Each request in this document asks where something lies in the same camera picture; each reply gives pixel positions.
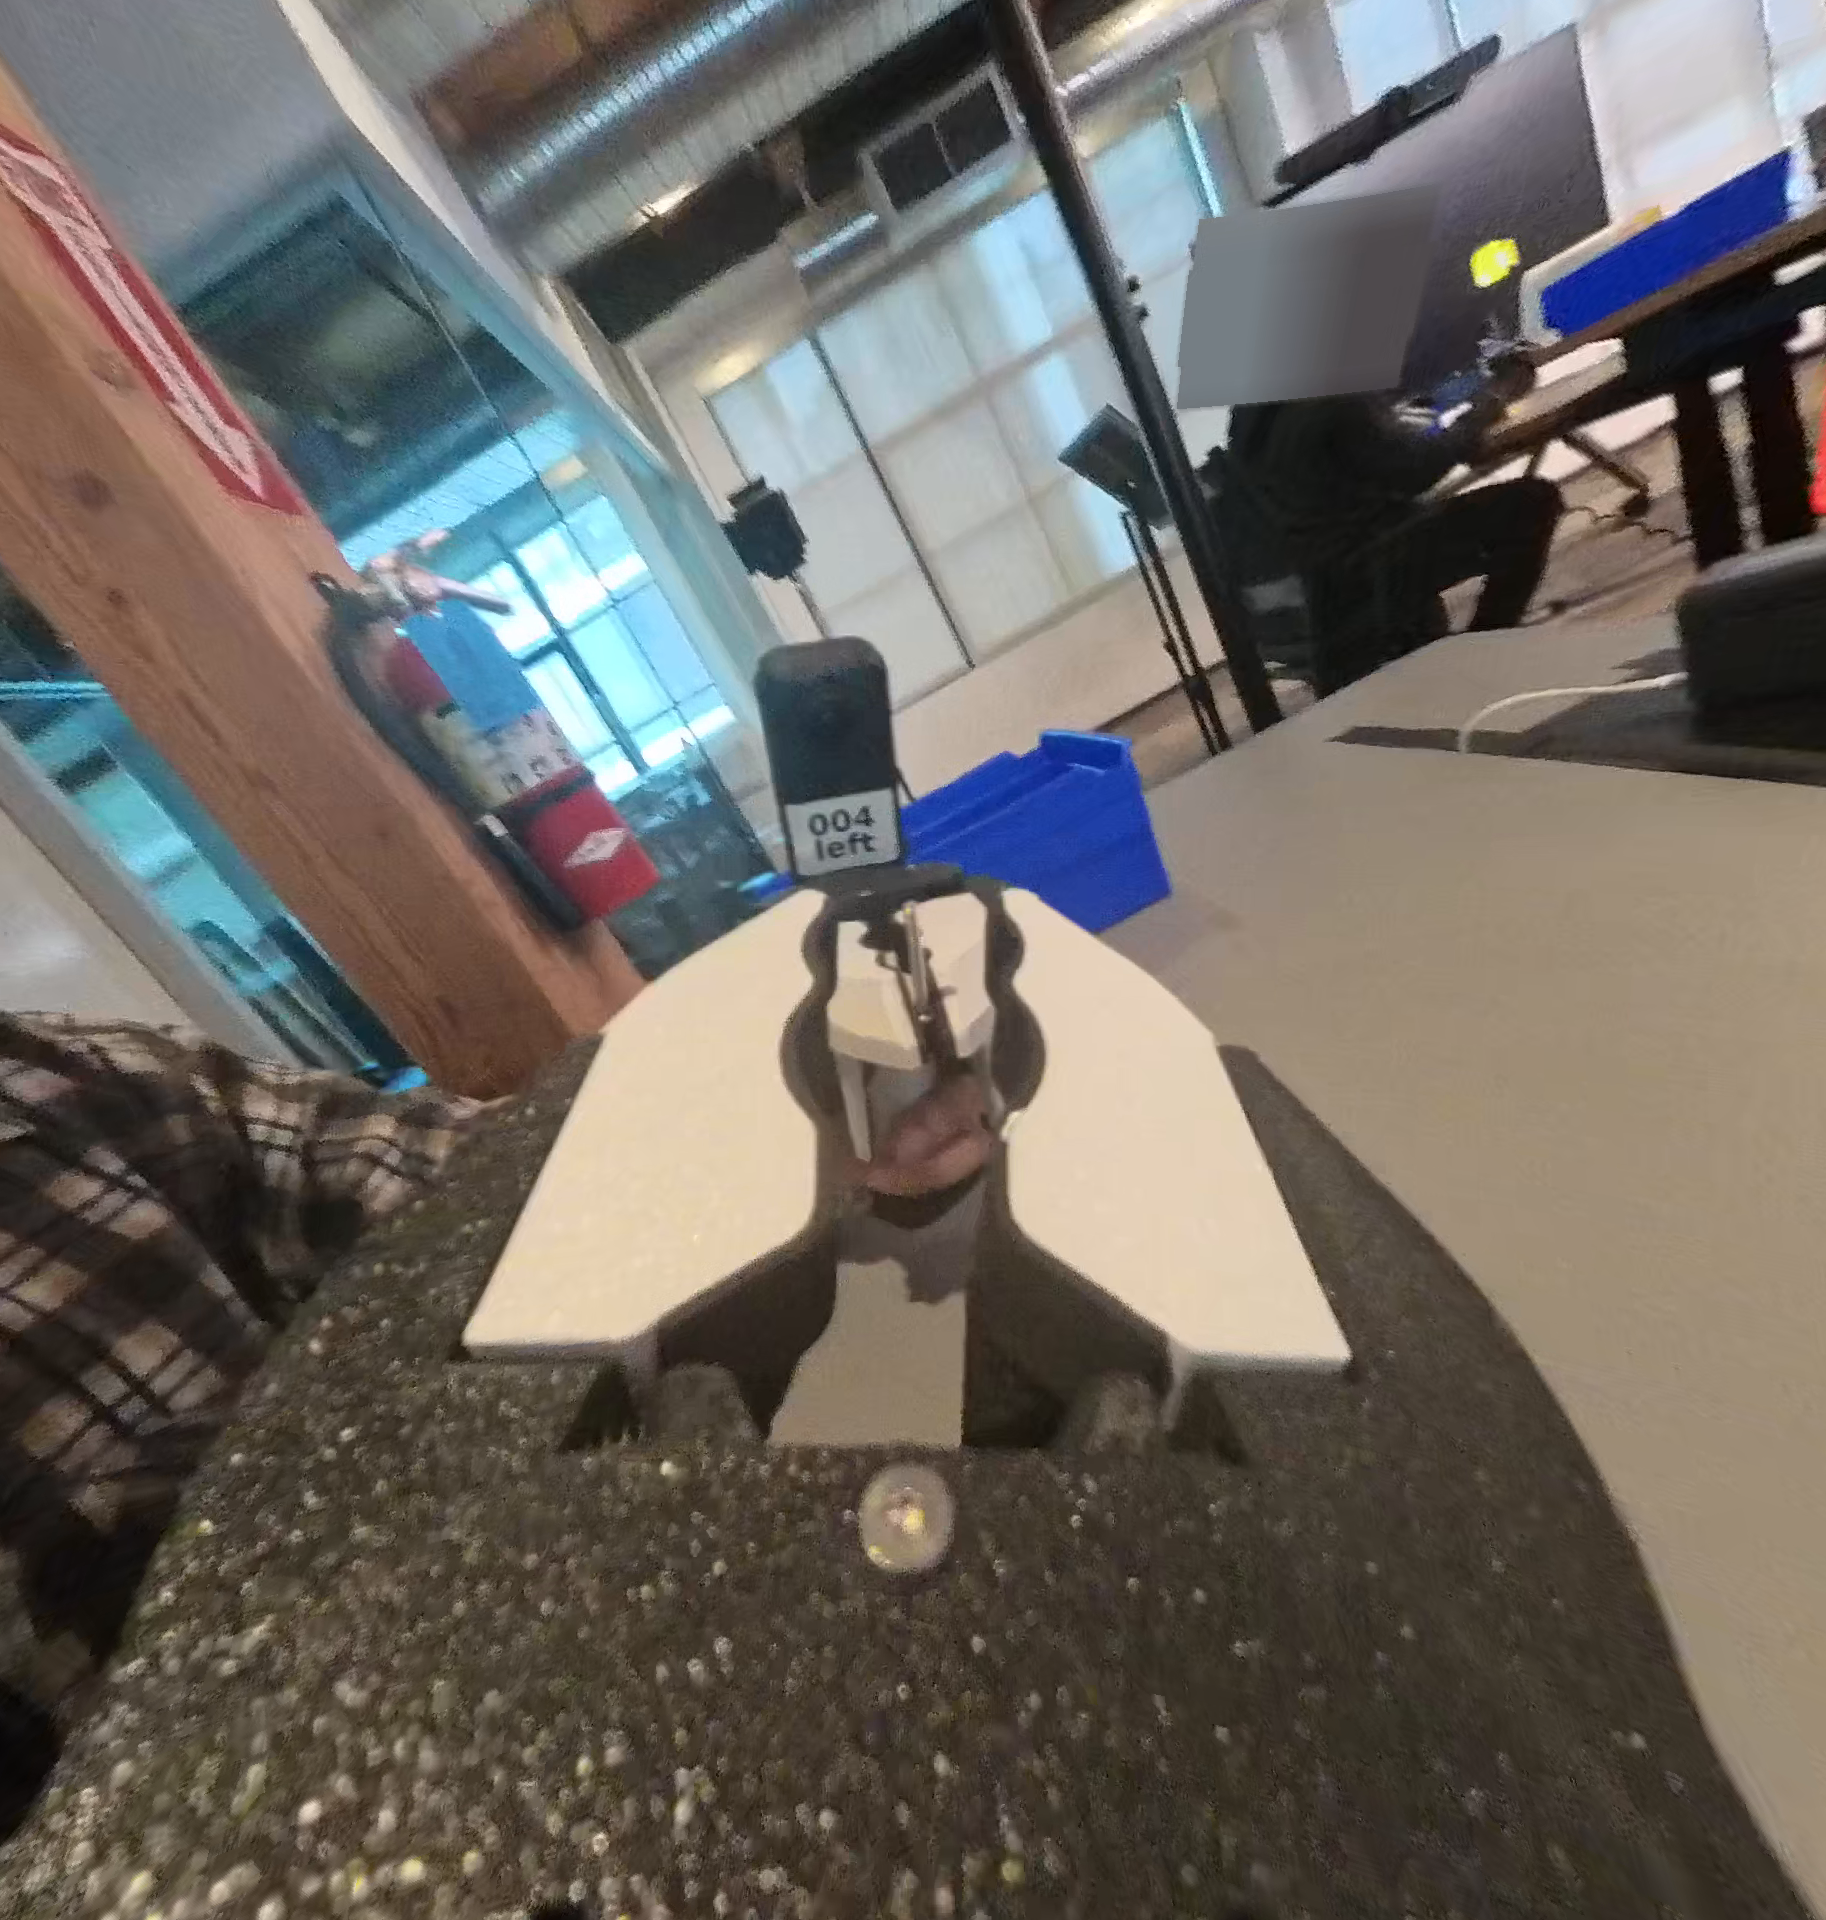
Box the black camera bar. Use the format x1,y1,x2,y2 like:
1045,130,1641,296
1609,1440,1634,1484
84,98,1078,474
1274,34,1498,193

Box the black tablet on stand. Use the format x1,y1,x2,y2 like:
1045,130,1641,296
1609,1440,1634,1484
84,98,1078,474
1054,400,1233,753

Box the person's left hand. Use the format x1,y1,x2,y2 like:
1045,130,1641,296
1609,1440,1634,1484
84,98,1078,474
859,1075,1010,1199

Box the small metal bolt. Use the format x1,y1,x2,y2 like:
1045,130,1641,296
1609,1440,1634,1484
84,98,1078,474
893,914,966,1082

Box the black camera on tripod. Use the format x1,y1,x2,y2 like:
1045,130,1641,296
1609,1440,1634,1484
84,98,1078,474
721,474,845,650

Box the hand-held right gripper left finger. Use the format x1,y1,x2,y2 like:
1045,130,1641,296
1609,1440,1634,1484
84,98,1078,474
459,887,868,1391

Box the white cable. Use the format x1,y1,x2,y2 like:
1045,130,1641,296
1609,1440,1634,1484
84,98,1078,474
1460,675,1692,753

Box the black metal pole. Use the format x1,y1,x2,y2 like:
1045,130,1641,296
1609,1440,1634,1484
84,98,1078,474
988,0,1282,736

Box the dark grey case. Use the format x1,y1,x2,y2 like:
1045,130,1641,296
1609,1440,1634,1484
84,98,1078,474
1677,530,1826,716

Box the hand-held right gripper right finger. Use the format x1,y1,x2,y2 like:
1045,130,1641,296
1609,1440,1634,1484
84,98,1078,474
966,887,1353,1426

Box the blue plastic bin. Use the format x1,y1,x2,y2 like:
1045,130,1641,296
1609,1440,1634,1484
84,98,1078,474
893,729,1174,936

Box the red wall sign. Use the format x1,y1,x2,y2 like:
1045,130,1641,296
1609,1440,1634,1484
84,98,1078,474
0,98,307,521

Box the wooden pillar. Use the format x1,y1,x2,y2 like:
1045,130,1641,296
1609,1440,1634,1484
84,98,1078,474
0,0,648,1103

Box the blue storage bin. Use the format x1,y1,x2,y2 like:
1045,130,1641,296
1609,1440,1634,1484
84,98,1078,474
1527,147,1800,339

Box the wooden work table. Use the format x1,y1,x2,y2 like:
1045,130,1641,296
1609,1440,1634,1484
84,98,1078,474
1475,175,1826,575

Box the person's left forearm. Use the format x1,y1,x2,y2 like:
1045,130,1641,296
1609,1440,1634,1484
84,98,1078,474
0,1006,475,1726

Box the red fire extinguisher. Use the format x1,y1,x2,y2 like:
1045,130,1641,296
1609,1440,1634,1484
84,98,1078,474
307,544,664,936

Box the large black screen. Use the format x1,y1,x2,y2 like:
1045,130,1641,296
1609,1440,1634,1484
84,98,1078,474
1255,23,1614,395

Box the silver air duct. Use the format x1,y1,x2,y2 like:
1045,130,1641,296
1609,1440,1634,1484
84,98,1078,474
459,0,1010,276

